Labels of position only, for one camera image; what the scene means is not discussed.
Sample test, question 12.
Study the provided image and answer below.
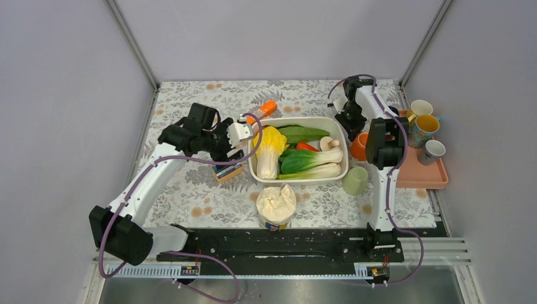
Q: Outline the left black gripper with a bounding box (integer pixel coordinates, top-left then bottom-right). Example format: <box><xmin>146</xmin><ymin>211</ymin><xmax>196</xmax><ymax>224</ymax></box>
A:
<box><xmin>201</xmin><ymin>118</ymin><xmax>244</xmax><ymax>169</ymax></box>

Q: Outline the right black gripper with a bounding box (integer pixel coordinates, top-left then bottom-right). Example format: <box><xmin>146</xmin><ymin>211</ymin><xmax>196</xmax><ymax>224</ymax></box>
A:
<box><xmin>335</xmin><ymin>101</ymin><xmax>367</xmax><ymax>141</ymax></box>

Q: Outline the orange mug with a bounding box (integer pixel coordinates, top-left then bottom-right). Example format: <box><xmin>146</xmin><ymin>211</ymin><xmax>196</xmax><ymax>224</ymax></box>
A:
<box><xmin>350</xmin><ymin>132</ymin><xmax>369</xmax><ymax>162</ymax></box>

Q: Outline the dark blue mug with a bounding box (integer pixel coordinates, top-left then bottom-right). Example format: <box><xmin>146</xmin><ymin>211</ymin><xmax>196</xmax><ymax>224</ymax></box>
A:
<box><xmin>389</xmin><ymin>106</ymin><xmax>399</xmax><ymax>117</ymax></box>

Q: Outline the light green cup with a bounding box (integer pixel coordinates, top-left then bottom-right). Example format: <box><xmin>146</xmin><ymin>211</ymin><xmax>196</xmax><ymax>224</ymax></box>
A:
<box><xmin>341</xmin><ymin>167</ymin><xmax>369</xmax><ymax>196</ymax></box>

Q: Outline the yellow mug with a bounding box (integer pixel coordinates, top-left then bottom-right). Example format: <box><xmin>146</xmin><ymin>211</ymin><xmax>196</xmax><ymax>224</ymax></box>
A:
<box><xmin>406</xmin><ymin>99</ymin><xmax>434</xmax><ymax>123</ymax></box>

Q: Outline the light blue floral mug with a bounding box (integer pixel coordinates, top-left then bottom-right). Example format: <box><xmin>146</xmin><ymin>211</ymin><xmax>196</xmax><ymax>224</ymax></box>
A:
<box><xmin>408</xmin><ymin>115</ymin><xmax>440</xmax><ymax>148</ymax></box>

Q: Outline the grey mug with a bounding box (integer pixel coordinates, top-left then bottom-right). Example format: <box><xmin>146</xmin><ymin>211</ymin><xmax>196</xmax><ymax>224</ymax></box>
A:
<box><xmin>418</xmin><ymin>139</ymin><xmax>446</xmax><ymax>166</ymax></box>

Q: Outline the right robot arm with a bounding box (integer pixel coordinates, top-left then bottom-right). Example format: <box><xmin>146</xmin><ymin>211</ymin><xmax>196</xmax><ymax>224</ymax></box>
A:
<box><xmin>333</xmin><ymin>74</ymin><xmax>409</xmax><ymax>261</ymax></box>

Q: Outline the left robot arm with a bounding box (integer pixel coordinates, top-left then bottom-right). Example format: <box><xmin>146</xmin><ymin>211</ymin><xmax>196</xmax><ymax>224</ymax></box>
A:
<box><xmin>89</xmin><ymin>103</ymin><xmax>253</xmax><ymax>265</ymax></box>

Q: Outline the king oyster mushroom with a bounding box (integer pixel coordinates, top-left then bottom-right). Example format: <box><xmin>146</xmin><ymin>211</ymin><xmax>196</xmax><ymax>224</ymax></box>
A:
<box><xmin>319</xmin><ymin>136</ymin><xmax>339</xmax><ymax>151</ymax></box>

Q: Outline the blue orange box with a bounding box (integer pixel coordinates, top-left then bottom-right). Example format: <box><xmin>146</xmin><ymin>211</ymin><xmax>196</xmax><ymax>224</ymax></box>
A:
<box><xmin>212</xmin><ymin>163</ymin><xmax>244</xmax><ymax>184</ymax></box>

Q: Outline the floral tablecloth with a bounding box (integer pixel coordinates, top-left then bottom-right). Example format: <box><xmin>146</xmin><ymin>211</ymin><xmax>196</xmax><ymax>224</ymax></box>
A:
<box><xmin>125</xmin><ymin>79</ymin><xmax>439</xmax><ymax>230</ymax></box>

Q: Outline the red pepper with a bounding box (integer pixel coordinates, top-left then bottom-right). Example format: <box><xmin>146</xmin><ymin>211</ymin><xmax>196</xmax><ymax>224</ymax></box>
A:
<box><xmin>296</xmin><ymin>142</ymin><xmax>319</xmax><ymax>152</ymax></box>

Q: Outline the lower bok choy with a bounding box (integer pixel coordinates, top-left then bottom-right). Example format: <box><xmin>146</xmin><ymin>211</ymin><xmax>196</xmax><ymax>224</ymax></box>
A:
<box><xmin>277</xmin><ymin>163</ymin><xmax>341</xmax><ymax>180</ymax></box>

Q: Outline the bok choy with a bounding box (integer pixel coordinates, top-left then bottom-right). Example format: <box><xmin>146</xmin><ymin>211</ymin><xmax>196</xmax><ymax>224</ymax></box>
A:
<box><xmin>277</xmin><ymin>163</ymin><xmax>341</xmax><ymax>180</ymax></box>
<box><xmin>281</xmin><ymin>149</ymin><xmax>343</xmax><ymax>174</ymax></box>

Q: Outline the green leaf vegetable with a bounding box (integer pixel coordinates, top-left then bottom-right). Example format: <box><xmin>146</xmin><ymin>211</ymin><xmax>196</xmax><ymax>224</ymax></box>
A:
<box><xmin>277</xmin><ymin>125</ymin><xmax>331</xmax><ymax>144</ymax></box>

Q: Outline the white rectangular basin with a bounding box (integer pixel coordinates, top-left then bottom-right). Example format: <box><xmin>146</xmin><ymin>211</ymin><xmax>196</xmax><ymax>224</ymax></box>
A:
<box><xmin>248</xmin><ymin>117</ymin><xmax>350</xmax><ymax>186</ymax></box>

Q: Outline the napa cabbage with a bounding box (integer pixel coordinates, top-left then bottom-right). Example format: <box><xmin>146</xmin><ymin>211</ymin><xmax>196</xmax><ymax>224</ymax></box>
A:
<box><xmin>253</xmin><ymin>126</ymin><xmax>287</xmax><ymax>180</ymax></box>

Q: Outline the upper bok choy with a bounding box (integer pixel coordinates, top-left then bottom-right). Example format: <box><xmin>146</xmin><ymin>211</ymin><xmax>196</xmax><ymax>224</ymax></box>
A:
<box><xmin>281</xmin><ymin>149</ymin><xmax>343</xmax><ymax>174</ymax></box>

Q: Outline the paper covered can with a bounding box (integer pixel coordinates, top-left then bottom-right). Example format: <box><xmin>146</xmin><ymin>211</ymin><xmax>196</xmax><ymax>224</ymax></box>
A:
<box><xmin>256</xmin><ymin>183</ymin><xmax>297</xmax><ymax>231</ymax></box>

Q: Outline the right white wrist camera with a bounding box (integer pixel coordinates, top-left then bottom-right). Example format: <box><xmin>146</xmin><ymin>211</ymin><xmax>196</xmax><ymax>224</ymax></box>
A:
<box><xmin>332</xmin><ymin>95</ymin><xmax>348</xmax><ymax>113</ymax></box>

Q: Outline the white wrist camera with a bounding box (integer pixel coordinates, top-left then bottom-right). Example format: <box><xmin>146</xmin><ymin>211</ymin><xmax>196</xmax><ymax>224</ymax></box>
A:
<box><xmin>332</xmin><ymin>95</ymin><xmax>348</xmax><ymax>113</ymax></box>
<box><xmin>227</xmin><ymin>122</ymin><xmax>254</xmax><ymax>147</ymax></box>

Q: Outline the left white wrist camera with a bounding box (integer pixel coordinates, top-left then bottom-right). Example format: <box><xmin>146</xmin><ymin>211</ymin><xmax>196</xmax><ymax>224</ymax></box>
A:
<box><xmin>227</xmin><ymin>122</ymin><xmax>254</xmax><ymax>147</ymax></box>

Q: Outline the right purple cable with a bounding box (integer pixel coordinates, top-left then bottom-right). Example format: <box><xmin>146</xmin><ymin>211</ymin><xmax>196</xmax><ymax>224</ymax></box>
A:
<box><xmin>327</xmin><ymin>74</ymin><xmax>424</xmax><ymax>289</ymax></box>

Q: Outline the purple cable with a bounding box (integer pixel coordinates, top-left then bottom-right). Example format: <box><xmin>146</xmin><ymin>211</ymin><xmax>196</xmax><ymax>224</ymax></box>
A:
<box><xmin>97</xmin><ymin>112</ymin><xmax>264</xmax><ymax>304</ymax></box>
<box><xmin>327</xmin><ymin>74</ymin><xmax>424</xmax><ymax>289</ymax></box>

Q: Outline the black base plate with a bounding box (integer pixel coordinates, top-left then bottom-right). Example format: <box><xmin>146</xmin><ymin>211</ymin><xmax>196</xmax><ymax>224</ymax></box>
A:
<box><xmin>156</xmin><ymin>228</ymin><xmax>405</xmax><ymax>276</ymax></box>

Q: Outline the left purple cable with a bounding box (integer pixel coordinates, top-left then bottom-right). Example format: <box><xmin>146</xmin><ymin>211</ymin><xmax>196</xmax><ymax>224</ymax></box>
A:
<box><xmin>97</xmin><ymin>112</ymin><xmax>264</xmax><ymax>304</ymax></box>

